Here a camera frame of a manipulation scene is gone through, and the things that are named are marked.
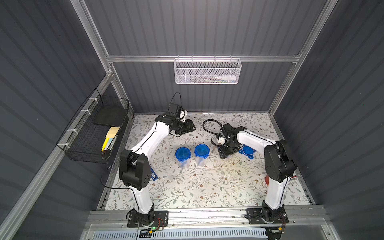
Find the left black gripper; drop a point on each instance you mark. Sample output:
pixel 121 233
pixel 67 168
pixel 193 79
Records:
pixel 186 127

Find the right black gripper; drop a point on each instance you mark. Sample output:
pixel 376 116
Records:
pixel 227 149

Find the blue-lid clear container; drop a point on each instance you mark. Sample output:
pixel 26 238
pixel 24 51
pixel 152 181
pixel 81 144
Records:
pixel 183 156
pixel 202 153

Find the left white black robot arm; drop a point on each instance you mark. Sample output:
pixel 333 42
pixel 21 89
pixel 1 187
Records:
pixel 135 170

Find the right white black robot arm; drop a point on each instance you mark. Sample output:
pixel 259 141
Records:
pixel 279 165

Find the red pencil cup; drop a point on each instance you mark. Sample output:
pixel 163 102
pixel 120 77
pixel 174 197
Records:
pixel 267 179

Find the white tube in basket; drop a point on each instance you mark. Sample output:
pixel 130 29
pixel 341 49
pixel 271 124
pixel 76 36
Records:
pixel 226 78

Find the yellow sticky notes pad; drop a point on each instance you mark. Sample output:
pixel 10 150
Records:
pixel 112 132

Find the black notebook in basket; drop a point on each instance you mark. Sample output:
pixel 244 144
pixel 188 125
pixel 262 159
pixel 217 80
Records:
pixel 110 116

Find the yellow marker in basket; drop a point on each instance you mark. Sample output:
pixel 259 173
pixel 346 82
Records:
pixel 105 144

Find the white ventilated front panel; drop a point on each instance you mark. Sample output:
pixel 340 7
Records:
pixel 186 234

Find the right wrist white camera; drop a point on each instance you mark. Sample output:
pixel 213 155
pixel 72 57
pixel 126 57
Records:
pixel 221 139

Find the white wire mesh basket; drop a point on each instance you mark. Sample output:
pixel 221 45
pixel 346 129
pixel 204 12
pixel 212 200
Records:
pixel 202 71

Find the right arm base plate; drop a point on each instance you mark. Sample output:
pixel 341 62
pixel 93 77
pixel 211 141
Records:
pixel 264 215

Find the black wire wall basket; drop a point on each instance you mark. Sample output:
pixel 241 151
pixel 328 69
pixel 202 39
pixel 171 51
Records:
pixel 82 141

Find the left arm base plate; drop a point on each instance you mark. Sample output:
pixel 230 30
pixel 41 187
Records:
pixel 152 219

